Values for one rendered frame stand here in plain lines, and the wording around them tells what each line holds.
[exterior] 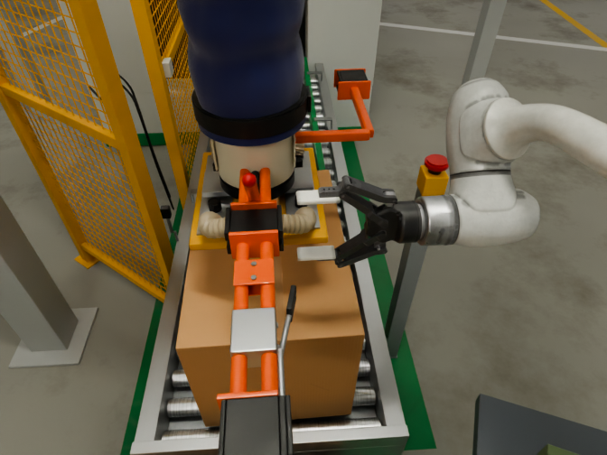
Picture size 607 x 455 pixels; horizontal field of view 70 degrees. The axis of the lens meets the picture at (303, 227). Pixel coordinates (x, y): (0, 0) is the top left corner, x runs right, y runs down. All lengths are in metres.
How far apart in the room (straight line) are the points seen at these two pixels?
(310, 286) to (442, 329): 1.25
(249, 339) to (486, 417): 0.70
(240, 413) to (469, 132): 0.56
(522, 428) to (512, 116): 0.71
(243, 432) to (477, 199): 0.52
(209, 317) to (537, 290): 1.88
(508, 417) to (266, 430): 0.75
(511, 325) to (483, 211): 1.57
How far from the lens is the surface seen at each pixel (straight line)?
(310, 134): 0.99
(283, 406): 0.55
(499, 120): 0.77
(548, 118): 0.73
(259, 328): 0.61
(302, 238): 0.90
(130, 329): 2.24
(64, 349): 2.28
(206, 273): 1.08
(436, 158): 1.31
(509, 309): 2.38
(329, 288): 1.02
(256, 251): 0.74
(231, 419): 0.55
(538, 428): 1.20
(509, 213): 0.81
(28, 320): 2.14
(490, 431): 1.15
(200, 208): 0.99
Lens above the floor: 1.75
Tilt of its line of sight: 43 degrees down
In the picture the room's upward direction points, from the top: straight up
